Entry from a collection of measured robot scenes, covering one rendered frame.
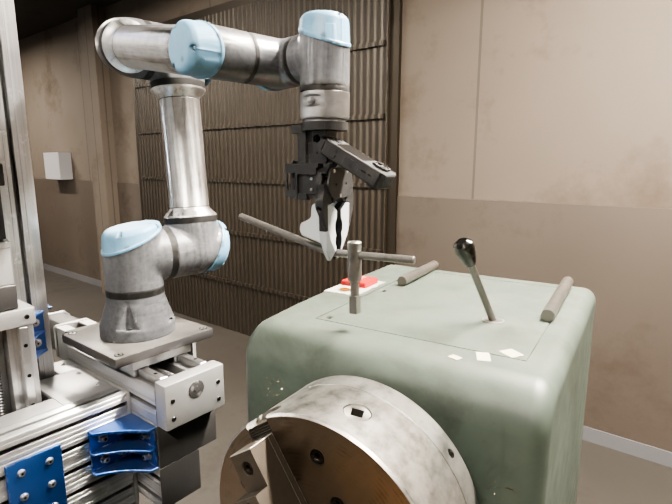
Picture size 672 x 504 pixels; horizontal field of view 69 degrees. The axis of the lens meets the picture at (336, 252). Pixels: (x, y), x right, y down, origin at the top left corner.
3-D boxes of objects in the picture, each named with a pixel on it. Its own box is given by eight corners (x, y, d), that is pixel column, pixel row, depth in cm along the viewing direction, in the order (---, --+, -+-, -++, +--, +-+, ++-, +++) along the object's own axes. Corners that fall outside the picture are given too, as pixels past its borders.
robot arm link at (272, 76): (225, 37, 78) (265, 24, 71) (280, 48, 86) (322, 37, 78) (226, 88, 80) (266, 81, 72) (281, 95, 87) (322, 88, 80)
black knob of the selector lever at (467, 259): (457, 264, 79) (459, 235, 78) (478, 266, 77) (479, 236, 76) (449, 268, 75) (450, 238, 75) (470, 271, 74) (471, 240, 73)
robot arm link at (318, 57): (323, 26, 78) (362, 15, 72) (323, 97, 80) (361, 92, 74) (284, 15, 73) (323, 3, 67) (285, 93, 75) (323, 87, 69)
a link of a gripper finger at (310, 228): (305, 257, 80) (306, 200, 79) (336, 261, 77) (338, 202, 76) (294, 259, 77) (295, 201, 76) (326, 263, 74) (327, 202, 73)
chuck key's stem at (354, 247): (364, 312, 78) (364, 240, 76) (357, 315, 76) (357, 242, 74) (352, 310, 79) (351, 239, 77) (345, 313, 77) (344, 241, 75)
